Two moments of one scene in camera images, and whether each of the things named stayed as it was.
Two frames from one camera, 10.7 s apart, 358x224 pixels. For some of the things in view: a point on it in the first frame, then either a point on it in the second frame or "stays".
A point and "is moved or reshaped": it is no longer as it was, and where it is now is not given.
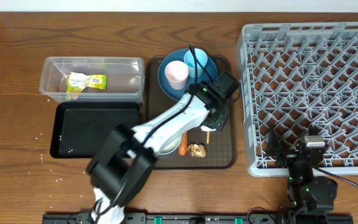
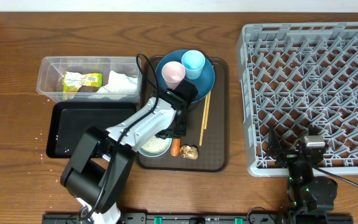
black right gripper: (289, 155) stays
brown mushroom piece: (196, 150) → (188, 152)
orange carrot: (183, 149) → (176, 147)
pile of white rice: (171, 146) is moved or reshaped
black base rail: (205, 218) stays
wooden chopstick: (208, 137) → (202, 126)
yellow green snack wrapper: (77, 82) is moved or reshaped
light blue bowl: (172, 145) is moved or reshaped
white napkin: (207, 129) → (120, 83)
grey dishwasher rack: (295, 76) stays
